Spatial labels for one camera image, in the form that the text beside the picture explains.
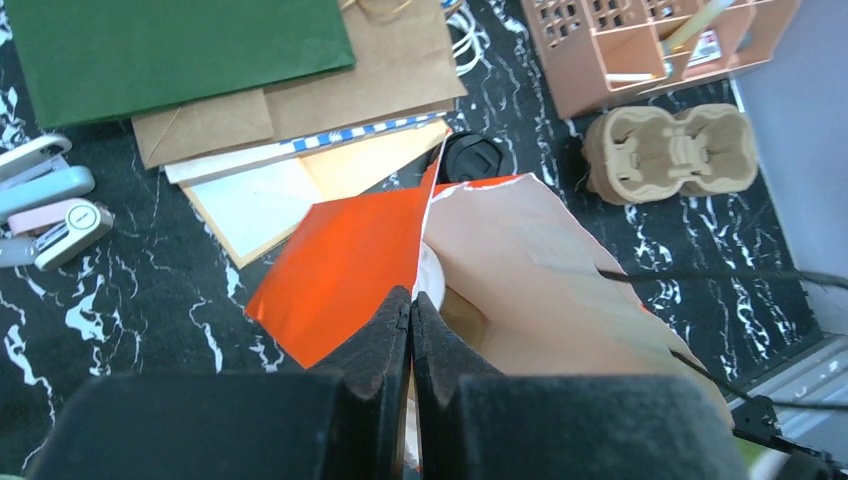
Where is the metal base rail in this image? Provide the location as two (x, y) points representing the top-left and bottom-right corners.
(729, 335), (847, 465)

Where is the orange paper bag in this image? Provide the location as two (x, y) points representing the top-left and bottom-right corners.
(247, 171), (730, 422)

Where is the green paper bag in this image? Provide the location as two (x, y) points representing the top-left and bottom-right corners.
(5, 1), (356, 128)

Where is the pink desk file organizer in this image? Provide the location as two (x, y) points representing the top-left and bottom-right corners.
(521, 0), (801, 119)

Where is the striped paper bag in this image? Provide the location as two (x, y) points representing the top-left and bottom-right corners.
(179, 118), (451, 269)

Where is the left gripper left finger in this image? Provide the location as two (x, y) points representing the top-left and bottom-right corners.
(27, 286), (411, 479)

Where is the brown kraft paper bag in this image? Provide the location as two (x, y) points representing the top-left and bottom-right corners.
(132, 1), (467, 168)

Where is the stack of pulp cup carriers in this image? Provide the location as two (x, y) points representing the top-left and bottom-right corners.
(582, 103), (759, 205)

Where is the single white cup lid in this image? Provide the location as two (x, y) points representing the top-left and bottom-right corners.
(411, 243), (447, 310)

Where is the black cup lids stack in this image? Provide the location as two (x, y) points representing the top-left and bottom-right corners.
(437, 132), (514, 184)

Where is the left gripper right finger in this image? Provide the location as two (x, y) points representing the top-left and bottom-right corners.
(410, 294), (747, 479)

